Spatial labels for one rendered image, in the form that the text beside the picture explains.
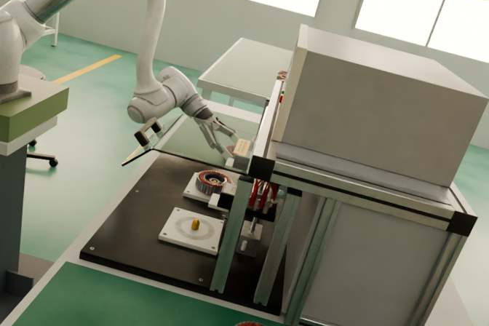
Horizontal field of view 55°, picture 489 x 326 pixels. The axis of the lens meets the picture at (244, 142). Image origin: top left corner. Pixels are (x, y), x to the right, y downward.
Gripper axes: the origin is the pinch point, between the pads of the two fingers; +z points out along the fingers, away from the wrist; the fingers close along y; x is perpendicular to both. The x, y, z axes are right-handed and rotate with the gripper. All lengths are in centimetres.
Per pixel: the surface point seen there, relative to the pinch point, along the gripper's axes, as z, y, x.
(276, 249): 24, -71, -30
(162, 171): -10.0, -33.5, 6.5
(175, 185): -3.4, -38.4, 2.7
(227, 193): 9, -59, -22
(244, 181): 9, -74, -36
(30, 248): -31, -10, 108
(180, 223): 6, -58, -4
